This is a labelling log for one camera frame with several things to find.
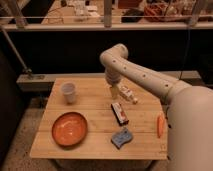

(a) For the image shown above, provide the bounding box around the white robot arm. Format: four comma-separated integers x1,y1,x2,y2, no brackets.
100,44,213,171

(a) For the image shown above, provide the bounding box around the white plastic bottle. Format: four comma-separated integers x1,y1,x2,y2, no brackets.
118,85,138,104

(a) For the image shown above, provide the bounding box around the wooden table board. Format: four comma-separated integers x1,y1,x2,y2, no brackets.
30,77,167,160

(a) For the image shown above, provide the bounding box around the orange carrot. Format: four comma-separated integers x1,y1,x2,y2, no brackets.
157,115,165,138

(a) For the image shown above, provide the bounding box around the orange bowl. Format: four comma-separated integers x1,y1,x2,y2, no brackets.
51,112,88,147

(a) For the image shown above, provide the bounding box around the metal diagonal pole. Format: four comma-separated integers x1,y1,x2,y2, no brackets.
0,26,33,79

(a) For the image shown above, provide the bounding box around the horizontal metal rail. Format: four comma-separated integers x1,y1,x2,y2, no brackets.
0,22,213,32

